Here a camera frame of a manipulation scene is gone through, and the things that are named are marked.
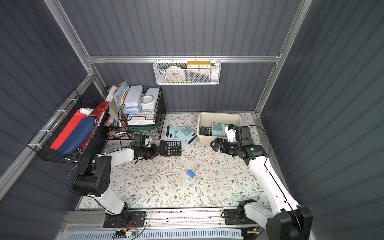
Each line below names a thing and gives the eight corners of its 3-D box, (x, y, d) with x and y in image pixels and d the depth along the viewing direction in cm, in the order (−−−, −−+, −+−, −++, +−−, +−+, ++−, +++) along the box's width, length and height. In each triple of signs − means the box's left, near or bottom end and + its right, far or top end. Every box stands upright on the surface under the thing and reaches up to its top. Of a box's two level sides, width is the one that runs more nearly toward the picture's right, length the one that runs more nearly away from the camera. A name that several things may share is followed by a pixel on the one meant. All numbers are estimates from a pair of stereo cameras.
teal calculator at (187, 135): (175, 136, 109) (174, 133, 106) (186, 127, 114) (186, 124, 111) (189, 147, 103) (189, 144, 100) (200, 137, 108) (200, 134, 106)
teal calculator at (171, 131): (165, 139, 107) (164, 136, 104) (167, 128, 114) (166, 125, 111) (181, 139, 107) (181, 136, 104) (182, 128, 114) (182, 125, 111)
